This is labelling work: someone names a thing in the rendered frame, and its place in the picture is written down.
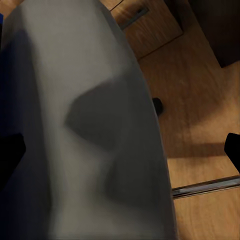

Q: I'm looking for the swivel chair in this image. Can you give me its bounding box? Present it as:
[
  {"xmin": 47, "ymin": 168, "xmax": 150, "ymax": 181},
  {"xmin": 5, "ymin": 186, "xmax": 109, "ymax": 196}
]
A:
[{"xmin": 0, "ymin": 0, "xmax": 240, "ymax": 240}]

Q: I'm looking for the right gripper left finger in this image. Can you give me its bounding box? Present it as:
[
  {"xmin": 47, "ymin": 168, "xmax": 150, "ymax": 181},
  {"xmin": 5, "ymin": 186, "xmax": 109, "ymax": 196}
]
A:
[{"xmin": 0, "ymin": 133, "xmax": 26, "ymax": 193}]

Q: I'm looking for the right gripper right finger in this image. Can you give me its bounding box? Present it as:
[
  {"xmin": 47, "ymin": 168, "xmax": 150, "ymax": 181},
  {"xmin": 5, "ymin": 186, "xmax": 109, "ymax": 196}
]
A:
[{"xmin": 224, "ymin": 133, "xmax": 240, "ymax": 173}]

